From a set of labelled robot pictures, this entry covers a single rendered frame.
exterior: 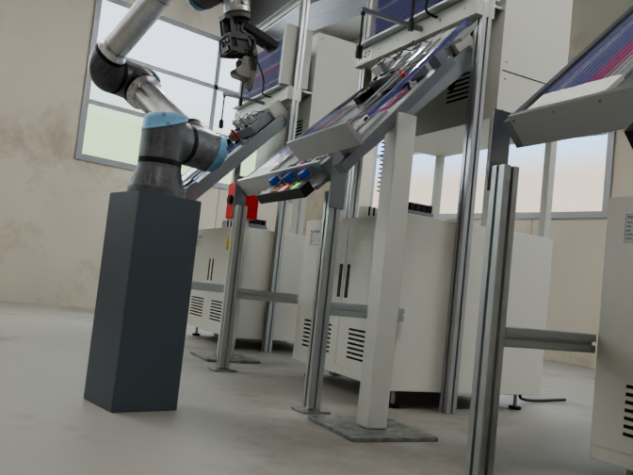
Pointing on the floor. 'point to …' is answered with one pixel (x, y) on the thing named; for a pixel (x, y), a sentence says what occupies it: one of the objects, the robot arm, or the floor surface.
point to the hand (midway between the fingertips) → (251, 86)
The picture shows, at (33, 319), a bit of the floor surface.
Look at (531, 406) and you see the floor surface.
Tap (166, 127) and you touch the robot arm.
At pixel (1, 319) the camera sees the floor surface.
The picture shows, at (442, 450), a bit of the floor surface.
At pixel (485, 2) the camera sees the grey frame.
